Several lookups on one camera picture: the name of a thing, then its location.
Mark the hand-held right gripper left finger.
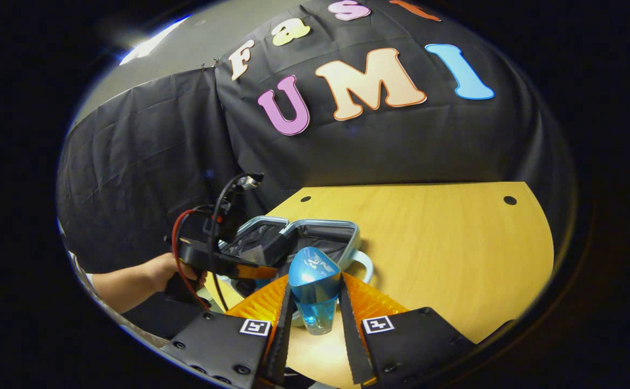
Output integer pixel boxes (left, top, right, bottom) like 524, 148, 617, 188
161, 273, 297, 389

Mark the long ceiling light panel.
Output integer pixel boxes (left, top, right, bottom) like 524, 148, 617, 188
119, 16, 192, 67

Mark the black cable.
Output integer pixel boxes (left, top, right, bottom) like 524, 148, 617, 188
209, 173, 252, 311

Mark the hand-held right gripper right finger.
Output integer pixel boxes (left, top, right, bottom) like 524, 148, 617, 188
338, 272, 479, 387

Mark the red cable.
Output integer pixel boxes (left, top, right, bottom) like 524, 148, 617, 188
171, 207, 211, 312

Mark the blue skin care bottle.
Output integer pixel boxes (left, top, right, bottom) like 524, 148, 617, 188
287, 246, 343, 336

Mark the light blue suitcase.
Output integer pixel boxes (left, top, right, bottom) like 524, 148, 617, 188
218, 216, 374, 299

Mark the black backdrop cloth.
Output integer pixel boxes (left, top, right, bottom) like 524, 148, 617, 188
57, 0, 575, 274

